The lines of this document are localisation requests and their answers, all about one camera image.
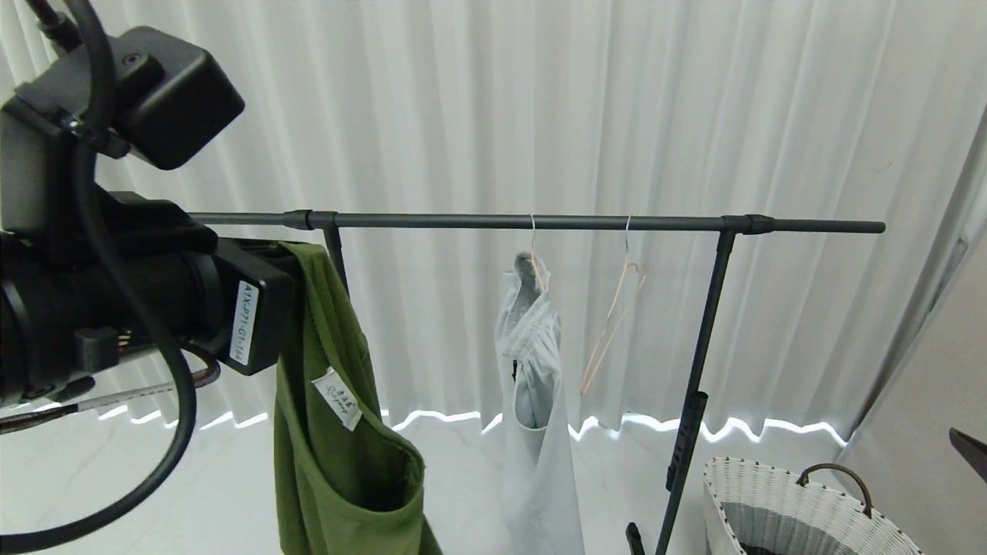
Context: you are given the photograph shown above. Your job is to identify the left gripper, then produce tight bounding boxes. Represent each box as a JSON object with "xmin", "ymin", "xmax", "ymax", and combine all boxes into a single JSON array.
[{"xmin": 0, "ymin": 193, "xmax": 295, "ymax": 405}]

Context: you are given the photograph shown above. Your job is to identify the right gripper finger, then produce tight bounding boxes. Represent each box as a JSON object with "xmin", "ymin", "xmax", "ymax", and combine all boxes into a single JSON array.
[{"xmin": 948, "ymin": 428, "xmax": 987, "ymax": 485}]

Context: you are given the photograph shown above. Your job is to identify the olive green garment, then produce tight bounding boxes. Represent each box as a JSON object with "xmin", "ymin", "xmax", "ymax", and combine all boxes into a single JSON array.
[{"xmin": 274, "ymin": 243, "xmax": 444, "ymax": 555}]

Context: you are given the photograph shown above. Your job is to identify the pink clothes hanger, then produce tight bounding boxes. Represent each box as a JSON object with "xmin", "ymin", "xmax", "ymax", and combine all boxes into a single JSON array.
[
  {"xmin": 527, "ymin": 216, "xmax": 550, "ymax": 294},
  {"xmin": 580, "ymin": 217, "xmax": 647, "ymax": 395}
]

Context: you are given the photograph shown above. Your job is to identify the pale grey shorts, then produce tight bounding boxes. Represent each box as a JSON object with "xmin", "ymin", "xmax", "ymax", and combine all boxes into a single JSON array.
[{"xmin": 493, "ymin": 253, "xmax": 587, "ymax": 555}]

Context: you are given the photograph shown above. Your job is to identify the white laundry basket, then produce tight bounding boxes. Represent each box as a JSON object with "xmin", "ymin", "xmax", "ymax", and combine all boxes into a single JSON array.
[{"xmin": 703, "ymin": 456, "xmax": 926, "ymax": 555}]

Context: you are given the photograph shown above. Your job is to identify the black clothes rack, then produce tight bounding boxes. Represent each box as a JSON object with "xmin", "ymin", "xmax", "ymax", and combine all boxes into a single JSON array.
[{"xmin": 189, "ymin": 210, "xmax": 886, "ymax": 555}]

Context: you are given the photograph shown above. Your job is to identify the white curtain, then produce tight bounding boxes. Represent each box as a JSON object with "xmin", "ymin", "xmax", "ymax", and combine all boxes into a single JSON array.
[{"xmin": 0, "ymin": 0, "xmax": 987, "ymax": 448}]

